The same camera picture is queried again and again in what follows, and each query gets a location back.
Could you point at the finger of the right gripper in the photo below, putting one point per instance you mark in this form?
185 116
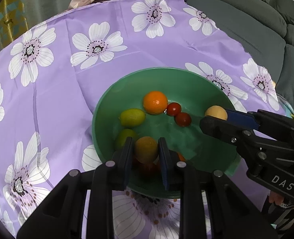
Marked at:
221 130

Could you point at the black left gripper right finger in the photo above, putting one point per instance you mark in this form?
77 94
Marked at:
179 176

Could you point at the small orange fruit hidden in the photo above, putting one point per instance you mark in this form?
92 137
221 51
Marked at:
181 157

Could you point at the yellow patterned curtain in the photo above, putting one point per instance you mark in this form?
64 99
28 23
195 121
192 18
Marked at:
12 21

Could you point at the green lime upper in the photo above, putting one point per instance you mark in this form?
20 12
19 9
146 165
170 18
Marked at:
131 118

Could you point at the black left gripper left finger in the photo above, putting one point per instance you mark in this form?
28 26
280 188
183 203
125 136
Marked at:
108 177

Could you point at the grey sofa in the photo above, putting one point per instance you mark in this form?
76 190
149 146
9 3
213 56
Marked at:
265 28

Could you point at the green lime lower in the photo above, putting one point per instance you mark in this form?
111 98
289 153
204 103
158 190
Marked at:
122 136

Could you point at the large orange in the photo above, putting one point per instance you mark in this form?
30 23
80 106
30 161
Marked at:
155 102

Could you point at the green lime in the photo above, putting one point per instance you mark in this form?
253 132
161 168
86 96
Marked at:
122 136
131 118

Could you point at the red cherry tomato lower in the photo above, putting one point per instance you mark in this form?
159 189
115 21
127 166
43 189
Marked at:
183 119

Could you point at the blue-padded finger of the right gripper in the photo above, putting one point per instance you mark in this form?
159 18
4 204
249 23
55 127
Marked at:
268 123

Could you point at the red cherry tomato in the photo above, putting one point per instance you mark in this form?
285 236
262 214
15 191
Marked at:
173 109
183 119

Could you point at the purple floral tablecloth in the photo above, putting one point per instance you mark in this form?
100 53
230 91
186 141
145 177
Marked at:
52 77

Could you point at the pale yellow round fruit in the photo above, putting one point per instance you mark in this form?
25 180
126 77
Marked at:
217 112

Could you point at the red cherry tomato upper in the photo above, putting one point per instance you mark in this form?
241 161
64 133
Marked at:
173 109

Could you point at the orange fruit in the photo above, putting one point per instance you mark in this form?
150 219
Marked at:
146 150

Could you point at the green plastic bowl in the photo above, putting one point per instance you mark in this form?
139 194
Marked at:
193 92

